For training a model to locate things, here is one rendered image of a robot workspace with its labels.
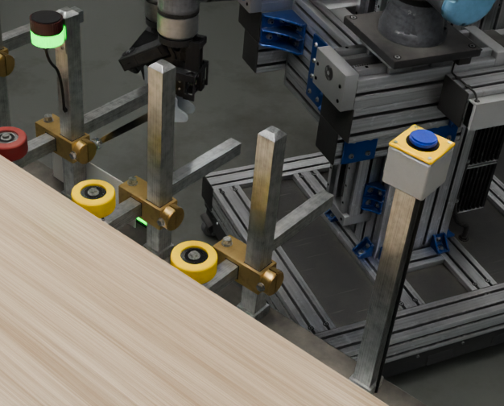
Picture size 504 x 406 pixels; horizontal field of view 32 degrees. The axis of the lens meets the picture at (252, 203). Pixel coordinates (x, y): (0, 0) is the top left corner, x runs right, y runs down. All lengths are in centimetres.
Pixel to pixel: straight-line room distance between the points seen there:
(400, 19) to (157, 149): 62
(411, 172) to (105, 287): 53
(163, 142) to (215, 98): 207
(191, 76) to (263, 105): 205
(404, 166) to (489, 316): 135
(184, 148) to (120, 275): 193
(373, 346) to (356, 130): 63
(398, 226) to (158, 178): 53
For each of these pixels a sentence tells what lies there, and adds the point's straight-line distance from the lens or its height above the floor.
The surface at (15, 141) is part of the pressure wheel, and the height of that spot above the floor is 91.
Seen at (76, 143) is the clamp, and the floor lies 87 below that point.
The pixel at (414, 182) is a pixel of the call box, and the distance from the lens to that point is 126.
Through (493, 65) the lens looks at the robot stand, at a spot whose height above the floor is 96.
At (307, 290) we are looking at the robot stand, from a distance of 246.
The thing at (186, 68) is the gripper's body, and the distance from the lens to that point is 164.
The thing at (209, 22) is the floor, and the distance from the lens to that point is 429.
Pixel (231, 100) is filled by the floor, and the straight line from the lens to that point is 368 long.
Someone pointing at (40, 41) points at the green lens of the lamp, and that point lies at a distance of 168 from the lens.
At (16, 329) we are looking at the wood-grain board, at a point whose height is 90.
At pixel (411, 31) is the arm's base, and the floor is 107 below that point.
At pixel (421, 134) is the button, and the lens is 127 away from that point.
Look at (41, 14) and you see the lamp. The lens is 170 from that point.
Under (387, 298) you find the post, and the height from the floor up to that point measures 93.
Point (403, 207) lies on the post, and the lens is 132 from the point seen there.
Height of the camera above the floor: 189
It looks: 37 degrees down
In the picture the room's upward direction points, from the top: 6 degrees clockwise
